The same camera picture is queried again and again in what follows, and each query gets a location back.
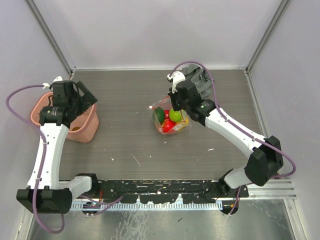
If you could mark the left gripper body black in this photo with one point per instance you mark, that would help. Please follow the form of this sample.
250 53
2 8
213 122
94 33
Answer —
77 102

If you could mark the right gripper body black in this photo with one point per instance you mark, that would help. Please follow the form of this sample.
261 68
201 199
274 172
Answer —
177 104

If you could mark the green lime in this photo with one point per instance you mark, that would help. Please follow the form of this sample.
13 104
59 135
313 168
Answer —
175 116

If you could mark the yellow lemon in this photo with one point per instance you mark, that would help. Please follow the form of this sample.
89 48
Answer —
182 124

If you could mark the pink plastic basket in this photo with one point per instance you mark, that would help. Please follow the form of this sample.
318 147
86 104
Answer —
88 121

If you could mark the clear zip top bag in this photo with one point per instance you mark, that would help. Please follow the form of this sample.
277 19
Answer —
165 104

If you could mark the dark green fruit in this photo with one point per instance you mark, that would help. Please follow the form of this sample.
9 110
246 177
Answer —
159 114

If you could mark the red apple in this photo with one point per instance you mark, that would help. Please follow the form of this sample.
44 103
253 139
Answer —
167 124

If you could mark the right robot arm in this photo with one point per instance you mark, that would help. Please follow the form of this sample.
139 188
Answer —
264 157

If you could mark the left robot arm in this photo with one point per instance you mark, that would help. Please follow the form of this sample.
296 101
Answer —
44 192

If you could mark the grey crumpled cloth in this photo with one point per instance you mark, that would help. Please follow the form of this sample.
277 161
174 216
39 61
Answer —
200 78

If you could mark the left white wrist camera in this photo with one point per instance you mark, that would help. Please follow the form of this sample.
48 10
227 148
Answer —
46 85

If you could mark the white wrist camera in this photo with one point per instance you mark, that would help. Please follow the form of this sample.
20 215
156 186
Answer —
46 85
175 78

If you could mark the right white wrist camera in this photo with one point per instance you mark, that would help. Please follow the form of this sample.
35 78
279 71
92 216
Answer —
175 78

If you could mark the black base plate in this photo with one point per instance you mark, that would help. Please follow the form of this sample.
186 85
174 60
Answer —
161 191

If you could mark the grey cable duct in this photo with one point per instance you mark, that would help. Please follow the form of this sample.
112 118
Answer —
87 206

